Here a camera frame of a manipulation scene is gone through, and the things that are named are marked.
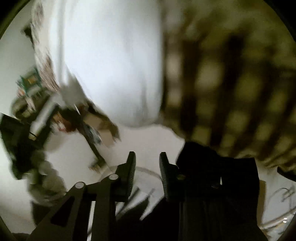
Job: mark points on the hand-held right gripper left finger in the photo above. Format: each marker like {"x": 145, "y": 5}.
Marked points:
{"x": 129, "y": 176}

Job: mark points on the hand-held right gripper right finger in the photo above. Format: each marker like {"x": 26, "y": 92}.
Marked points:
{"x": 164, "y": 177}

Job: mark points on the black cloth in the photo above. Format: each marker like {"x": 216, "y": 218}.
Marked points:
{"x": 219, "y": 190}

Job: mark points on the grey cloth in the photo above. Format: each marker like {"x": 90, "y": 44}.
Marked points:
{"x": 46, "y": 183}

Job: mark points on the olive checkered blanket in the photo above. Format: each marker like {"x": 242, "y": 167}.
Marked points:
{"x": 231, "y": 81}

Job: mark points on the white cloth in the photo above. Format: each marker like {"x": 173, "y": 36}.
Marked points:
{"x": 111, "y": 60}

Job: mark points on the black furniture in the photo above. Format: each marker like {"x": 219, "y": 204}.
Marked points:
{"x": 16, "y": 141}

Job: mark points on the brown patterned cloth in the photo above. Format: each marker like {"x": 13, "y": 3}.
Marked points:
{"x": 47, "y": 67}

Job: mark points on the green box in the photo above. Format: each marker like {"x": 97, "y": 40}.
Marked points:
{"x": 29, "y": 82}

